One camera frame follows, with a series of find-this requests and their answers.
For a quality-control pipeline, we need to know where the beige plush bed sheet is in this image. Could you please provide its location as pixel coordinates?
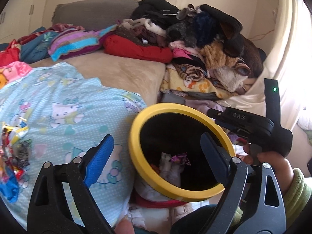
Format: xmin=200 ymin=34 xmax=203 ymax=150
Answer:
xmin=60 ymin=51 xmax=166 ymax=103

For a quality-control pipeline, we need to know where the grey cloth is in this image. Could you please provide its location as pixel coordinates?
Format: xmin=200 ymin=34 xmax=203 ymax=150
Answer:
xmin=160 ymin=91 xmax=220 ymax=103

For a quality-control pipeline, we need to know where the dark red patterned blanket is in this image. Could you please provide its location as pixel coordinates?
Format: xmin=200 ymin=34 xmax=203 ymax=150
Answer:
xmin=17 ymin=23 xmax=83 ymax=44

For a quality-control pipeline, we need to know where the yellow rimmed trash can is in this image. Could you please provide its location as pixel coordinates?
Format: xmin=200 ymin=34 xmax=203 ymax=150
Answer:
xmin=129 ymin=103 xmax=236 ymax=209

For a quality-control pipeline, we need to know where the blue snack wrapper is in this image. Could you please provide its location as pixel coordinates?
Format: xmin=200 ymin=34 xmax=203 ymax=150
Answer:
xmin=0 ymin=173 xmax=20 ymax=203

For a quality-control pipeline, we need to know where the person's left hand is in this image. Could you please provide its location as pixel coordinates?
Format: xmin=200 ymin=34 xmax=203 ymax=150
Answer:
xmin=114 ymin=218 xmax=136 ymax=234

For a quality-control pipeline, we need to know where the cream fleece garment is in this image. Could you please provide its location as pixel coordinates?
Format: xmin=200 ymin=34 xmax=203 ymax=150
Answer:
xmin=214 ymin=66 xmax=246 ymax=93

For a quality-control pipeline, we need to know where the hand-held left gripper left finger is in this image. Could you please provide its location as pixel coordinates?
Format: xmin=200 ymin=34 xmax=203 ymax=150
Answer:
xmin=27 ymin=134 xmax=115 ymax=234

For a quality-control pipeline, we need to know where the light blue cat print blanket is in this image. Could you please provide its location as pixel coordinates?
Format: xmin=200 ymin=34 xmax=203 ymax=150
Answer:
xmin=0 ymin=62 xmax=147 ymax=230

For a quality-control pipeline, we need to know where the black jacket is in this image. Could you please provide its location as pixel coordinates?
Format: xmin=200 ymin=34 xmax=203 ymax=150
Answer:
xmin=130 ymin=0 xmax=182 ymax=26

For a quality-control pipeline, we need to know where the person's dark teal trouser leg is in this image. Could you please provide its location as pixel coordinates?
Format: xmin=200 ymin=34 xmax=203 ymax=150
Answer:
xmin=171 ymin=205 xmax=220 ymax=234

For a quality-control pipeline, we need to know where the white fluffy garment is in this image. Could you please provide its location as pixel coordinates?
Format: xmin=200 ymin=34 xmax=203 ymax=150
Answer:
xmin=119 ymin=18 xmax=168 ymax=36

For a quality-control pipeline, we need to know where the purple snack wrapper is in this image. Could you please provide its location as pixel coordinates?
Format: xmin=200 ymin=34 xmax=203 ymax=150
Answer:
xmin=170 ymin=152 xmax=191 ymax=166

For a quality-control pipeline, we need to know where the person's right hand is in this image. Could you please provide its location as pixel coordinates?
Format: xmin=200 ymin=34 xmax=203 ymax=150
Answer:
xmin=244 ymin=143 xmax=294 ymax=191

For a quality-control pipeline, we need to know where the tan shaggy garment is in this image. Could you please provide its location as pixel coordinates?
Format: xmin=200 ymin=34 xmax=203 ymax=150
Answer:
xmin=201 ymin=40 xmax=240 ymax=69

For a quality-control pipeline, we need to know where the person's right forearm green sleeve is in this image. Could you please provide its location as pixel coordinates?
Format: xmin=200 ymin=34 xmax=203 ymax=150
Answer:
xmin=283 ymin=168 xmax=312 ymax=225

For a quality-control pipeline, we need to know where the red folded garment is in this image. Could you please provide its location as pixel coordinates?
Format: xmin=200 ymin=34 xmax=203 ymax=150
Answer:
xmin=102 ymin=34 xmax=173 ymax=64

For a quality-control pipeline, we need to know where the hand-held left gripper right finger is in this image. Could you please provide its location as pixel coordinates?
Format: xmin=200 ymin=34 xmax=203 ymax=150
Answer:
xmin=200 ymin=132 xmax=287 ymax=234

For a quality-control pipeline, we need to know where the brown plush garment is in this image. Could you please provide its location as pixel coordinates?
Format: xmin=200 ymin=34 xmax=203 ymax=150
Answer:
xmin=240 ymin=34 xmax=265 ymax=76

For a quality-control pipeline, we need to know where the dark grey snack wrapper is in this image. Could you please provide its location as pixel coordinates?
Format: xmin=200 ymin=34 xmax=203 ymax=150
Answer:
xmin=17 ymin=140 xmax=32 ymax=166

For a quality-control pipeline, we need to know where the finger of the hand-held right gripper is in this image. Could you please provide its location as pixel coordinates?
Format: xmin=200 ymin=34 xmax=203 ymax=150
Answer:
xmin=207 ymin=108 xmax=226 ymax=120

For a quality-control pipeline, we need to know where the maroon dotted garment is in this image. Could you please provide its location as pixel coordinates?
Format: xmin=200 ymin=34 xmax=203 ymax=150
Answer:
xmin=114 ymin=26 xmax=168 ymax=48

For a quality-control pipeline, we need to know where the lilac fleece garment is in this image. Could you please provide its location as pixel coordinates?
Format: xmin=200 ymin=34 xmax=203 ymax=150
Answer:
xmin=195 ymin=100 xmax=227 ymax=115

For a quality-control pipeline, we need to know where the tiger striped garment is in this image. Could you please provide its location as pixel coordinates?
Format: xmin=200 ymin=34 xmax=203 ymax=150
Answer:
xmin=178 ymin=63 xmax=207 ymax=80

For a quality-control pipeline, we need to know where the red floral blanket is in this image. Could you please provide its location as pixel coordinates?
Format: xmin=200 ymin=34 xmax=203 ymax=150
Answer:
xmin=0 ymin=41 xmax=21 ymax=67

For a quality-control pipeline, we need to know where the pink garment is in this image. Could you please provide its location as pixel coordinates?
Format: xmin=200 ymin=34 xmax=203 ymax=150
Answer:
xmin=171 ymin=41 xmax=203 ymax=59

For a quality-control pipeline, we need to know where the yellow cartoon blanket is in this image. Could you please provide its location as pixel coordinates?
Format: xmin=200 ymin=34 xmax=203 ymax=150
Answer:
xmin=162 ymin=63 xmax=234 ymax=99

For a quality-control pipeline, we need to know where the grey fabric headboard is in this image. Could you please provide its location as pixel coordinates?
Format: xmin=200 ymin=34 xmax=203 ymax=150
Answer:
xmin=52 ymin=0 xmax=144 ymax=30

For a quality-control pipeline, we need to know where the black fuzzy garment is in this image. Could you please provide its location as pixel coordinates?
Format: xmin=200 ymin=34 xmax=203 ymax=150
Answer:
xmin=200 ymin=4 xmax=244 ymax=58

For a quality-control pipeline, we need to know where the purple striped blanket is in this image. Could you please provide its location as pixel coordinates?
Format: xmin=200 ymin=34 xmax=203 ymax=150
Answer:
xmin=47 ymin=24 xmax=117 ymax=61

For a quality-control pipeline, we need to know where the pink cartoon bear blanket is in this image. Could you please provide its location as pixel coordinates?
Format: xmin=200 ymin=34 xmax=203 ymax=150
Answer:
xmin=0 ymin=62 xmax=33 ymax=89

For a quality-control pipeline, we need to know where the dark blue fuzzy garment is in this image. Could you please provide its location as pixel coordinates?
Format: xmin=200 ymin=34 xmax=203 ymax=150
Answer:
xmin=194 ymin=12 xmax=220 ymax=48

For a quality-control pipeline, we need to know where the blue leaf print quilt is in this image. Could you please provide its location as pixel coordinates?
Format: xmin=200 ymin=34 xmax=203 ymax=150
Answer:
xmin=19 ymin=27 xmax=59 ymax=62

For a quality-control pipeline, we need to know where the cream built-in wardrobe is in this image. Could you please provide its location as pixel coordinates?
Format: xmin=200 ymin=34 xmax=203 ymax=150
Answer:
xmin=0 ymin=4 xmax=51 ymax=44

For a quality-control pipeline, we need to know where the grey fuzzy garment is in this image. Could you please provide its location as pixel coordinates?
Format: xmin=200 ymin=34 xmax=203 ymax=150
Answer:
xmin=166 ymin=21 xmax=198 ymax=47

